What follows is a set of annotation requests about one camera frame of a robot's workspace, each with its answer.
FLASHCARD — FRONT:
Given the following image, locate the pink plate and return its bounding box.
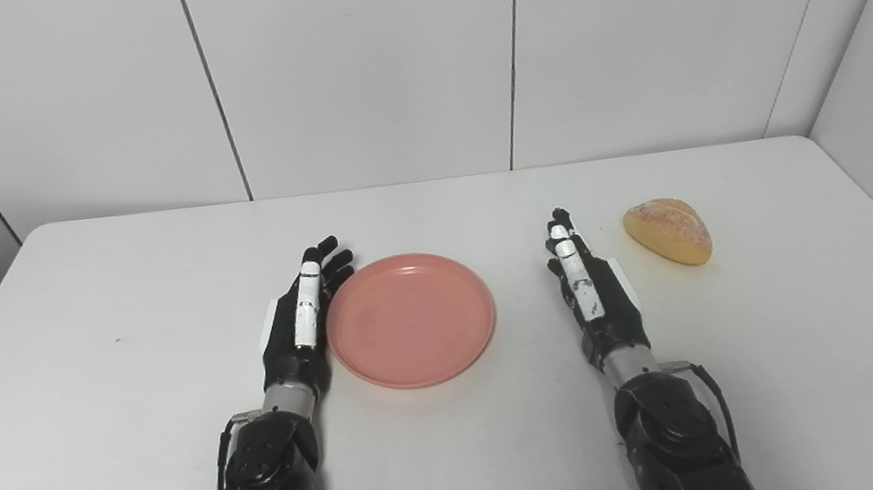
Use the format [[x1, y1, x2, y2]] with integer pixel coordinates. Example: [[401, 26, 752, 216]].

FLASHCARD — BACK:
[[319, 244, 504, 399]]

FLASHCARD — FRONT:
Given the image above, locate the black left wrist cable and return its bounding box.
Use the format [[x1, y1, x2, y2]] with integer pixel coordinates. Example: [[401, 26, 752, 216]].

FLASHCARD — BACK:
[[206, 411, 274, 490]]

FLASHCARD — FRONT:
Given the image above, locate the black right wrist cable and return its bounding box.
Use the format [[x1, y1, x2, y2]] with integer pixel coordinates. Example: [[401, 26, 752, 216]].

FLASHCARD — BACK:
[[658, 355, 742, 473]]

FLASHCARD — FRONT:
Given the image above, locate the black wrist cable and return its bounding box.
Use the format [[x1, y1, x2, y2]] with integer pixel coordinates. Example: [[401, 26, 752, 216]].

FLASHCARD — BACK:
[[206, 411, 274, 490], [658, 355, 742, 473]]

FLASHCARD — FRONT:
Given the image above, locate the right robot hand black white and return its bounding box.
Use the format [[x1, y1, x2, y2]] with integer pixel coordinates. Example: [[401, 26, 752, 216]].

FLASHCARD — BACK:
[[540, 198, 654, 376]]

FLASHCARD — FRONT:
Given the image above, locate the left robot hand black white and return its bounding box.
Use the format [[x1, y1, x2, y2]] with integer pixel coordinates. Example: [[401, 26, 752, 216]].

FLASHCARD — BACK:
[[247, 233, 371, 407]]

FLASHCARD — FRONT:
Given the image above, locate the bread roll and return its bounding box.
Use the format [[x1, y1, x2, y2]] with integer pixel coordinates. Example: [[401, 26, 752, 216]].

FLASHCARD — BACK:
[[621, 193, 716, 274]]

